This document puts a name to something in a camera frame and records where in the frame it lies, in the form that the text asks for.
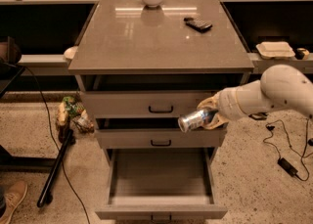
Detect black power adapter with cable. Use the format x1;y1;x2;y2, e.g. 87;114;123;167
263;119;313;182

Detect snack packets pile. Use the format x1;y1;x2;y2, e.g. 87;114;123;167
56;96;94;133

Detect silver blue redbull can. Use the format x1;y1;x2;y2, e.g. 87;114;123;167
178;109;217;133

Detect black handled scissors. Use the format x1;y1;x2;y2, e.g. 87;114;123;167
248;112;268;120

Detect black metal pole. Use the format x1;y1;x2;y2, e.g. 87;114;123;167
36;129;73;208

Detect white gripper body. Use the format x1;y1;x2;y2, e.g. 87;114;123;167
215;86;247;120

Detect tan shoe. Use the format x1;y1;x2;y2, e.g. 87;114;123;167
0;181;28;224

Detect black cable on floor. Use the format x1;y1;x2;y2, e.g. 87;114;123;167
19;66;92;224

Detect grey middle drawer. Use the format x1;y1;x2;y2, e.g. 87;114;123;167
95;117;226;149

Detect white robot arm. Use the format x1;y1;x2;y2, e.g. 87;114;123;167
197;65;313;129

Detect white plate behind cabinet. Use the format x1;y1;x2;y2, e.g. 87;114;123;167
64;46;78;61

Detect grey top drawer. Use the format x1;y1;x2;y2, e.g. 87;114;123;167
81;73;242;118

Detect black calculator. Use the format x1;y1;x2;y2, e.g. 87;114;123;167
184;17;212;33

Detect small yellow black object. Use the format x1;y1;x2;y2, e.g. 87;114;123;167
295;48;310;60

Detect grey drawer cabinet with counter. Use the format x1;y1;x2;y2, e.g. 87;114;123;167
67;0;255;170

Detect white styrofoam food container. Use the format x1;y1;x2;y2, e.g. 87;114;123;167
256;41;295;59

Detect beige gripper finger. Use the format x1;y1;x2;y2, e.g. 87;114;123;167
203;111;229;130
197;94;219;110

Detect grey bottom drawer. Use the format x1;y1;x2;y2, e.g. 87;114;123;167
96;148;227;224

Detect grey drawer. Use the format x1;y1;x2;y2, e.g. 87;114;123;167
96;148;227;224
81;73;242;118
95;117;226;149

